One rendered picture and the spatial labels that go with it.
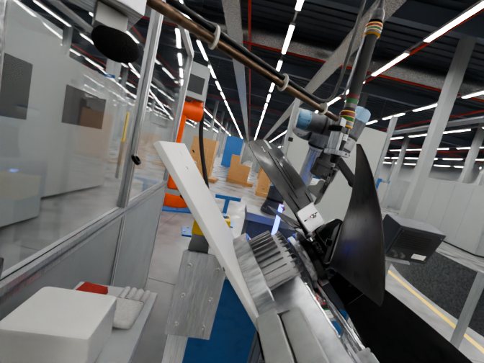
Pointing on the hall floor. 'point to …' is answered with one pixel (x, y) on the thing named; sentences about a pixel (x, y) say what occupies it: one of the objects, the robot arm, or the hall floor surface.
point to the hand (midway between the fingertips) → (317, 202)
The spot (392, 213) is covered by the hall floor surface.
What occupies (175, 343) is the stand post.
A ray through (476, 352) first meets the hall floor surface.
